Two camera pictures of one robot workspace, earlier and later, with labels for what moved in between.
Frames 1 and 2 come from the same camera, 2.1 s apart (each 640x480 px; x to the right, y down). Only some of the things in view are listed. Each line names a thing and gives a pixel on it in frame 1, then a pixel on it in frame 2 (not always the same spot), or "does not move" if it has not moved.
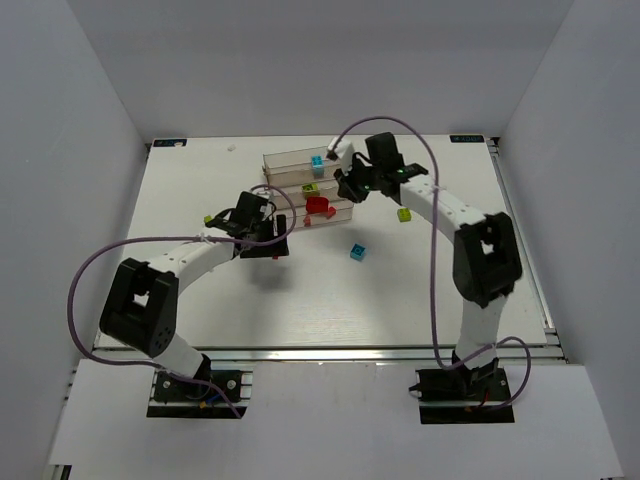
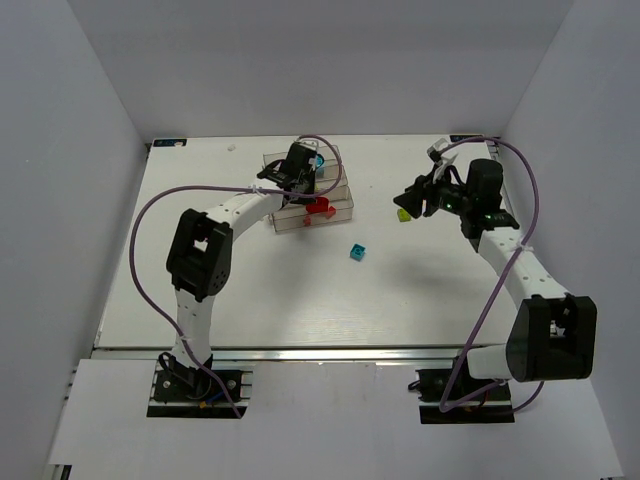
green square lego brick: x=404 y=214 does not move
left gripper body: x=267 y=245 to x=279 y=176
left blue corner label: x=169 y=142 does not move
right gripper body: x=348 y=182 to x=426 y=195
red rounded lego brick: x=317 y=204 does not move
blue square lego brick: x=357 y=251 does not move
